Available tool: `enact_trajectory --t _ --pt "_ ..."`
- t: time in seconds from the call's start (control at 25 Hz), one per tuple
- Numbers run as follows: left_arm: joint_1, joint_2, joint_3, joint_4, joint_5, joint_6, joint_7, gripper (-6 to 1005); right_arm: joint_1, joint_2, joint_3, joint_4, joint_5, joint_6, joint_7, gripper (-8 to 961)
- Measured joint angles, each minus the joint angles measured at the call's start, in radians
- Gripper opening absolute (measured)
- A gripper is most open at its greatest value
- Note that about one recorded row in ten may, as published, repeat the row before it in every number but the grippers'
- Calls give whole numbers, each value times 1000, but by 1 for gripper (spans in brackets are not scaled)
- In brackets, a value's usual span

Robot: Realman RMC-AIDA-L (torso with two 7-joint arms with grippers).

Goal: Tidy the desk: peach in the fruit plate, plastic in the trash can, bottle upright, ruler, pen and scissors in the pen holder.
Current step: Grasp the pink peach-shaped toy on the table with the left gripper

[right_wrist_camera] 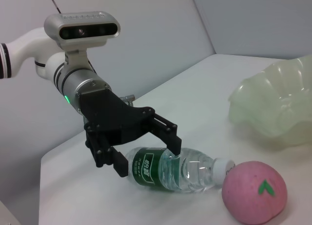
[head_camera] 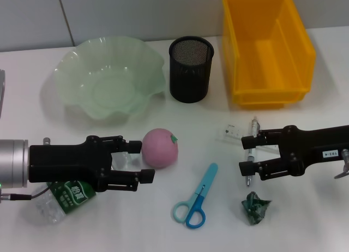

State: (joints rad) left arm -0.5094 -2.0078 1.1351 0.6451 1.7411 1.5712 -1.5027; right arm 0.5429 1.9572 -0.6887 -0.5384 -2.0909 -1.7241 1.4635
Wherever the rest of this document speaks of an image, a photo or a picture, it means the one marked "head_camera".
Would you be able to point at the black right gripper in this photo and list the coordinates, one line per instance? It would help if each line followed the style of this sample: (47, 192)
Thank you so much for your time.
(308, 151)

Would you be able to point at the green wavy glass fruit plate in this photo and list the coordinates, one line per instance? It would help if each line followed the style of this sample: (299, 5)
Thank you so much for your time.
(109, 83)

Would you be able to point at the yellow plastic bin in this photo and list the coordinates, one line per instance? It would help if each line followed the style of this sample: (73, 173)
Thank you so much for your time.
(267, 58)

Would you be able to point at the green plastic wrapper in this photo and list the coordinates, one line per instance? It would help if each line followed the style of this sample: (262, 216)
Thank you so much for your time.
(255, 208)

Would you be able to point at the pink toy peach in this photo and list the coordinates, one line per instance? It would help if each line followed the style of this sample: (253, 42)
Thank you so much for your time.
(159, 149)

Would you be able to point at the silver white pen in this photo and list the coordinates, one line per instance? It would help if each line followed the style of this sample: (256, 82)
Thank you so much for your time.
(249, 181)

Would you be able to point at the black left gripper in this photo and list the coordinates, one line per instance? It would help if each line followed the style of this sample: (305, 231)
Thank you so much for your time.
(65, 162)

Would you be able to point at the clear plastic ruler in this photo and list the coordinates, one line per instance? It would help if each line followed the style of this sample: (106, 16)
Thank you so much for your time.
(231, 132)

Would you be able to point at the clear green-label water bottle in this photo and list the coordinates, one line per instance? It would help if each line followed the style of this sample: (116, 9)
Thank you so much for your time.
(71, 200)

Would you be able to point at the blue scissors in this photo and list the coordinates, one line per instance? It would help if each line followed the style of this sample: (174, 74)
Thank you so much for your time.
(200, 197)

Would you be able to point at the black mesh pen holder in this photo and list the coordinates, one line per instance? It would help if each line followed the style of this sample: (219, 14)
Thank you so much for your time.
(191, 72)

